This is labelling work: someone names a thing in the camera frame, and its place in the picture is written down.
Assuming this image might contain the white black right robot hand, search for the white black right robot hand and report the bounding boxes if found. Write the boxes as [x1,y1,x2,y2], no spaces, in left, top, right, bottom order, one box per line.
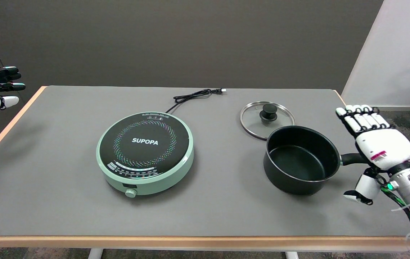
[336,104,410,206]

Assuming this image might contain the black soup pot with handle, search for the black soup pot with handle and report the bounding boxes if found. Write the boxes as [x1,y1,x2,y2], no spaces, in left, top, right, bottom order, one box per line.
[263,126,369,196]

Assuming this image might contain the grey table mat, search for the grey table mat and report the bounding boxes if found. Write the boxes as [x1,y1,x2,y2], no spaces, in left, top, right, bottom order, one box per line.
[0,86,410,237]

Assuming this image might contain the glass lid with black knob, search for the glass lid with black knob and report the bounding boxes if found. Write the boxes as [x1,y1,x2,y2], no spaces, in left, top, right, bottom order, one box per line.
[240,101,296,141]

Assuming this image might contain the green round induction cooker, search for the green round induction cooker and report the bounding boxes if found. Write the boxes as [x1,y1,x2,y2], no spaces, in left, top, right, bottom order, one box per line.
[96,112,194,199]

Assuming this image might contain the black cooker power cord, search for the black cooker power cord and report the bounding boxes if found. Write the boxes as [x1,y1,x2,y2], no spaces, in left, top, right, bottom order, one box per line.
[165,88,227,114]

